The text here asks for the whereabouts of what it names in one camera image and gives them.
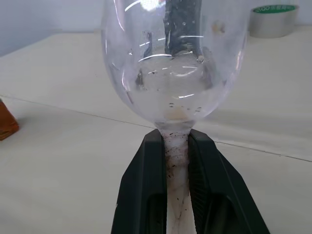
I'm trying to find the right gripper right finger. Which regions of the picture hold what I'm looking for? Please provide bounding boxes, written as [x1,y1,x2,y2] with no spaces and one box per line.
[187,130,272,234]

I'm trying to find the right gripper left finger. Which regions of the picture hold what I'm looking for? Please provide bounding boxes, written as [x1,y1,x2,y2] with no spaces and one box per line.
[111,130,169,234]

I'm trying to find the clear wine glass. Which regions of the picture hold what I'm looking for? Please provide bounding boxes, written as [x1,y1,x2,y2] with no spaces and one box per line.
[100,0,250,234]

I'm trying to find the plastic bottle with red contents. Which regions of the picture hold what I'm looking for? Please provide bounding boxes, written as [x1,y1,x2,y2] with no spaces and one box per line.
[0,98,20,141]

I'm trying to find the grey curved plastic visor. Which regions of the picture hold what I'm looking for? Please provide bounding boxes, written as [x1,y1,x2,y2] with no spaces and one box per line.
[163,0,204,58]

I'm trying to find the tape roll with green core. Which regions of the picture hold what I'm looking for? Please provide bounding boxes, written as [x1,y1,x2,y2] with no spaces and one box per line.
[249,4,300,39]

